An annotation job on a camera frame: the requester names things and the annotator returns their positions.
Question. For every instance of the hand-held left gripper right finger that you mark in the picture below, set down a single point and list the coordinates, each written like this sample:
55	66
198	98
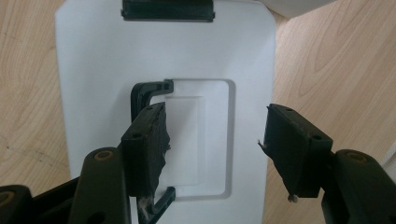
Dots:
295	152

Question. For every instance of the white storage box lid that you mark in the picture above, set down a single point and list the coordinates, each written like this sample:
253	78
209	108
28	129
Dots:
93	93

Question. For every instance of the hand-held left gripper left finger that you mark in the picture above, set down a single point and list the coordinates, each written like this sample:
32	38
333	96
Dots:
144	149

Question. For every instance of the white storage box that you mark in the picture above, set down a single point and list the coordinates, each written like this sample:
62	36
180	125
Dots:
295	7

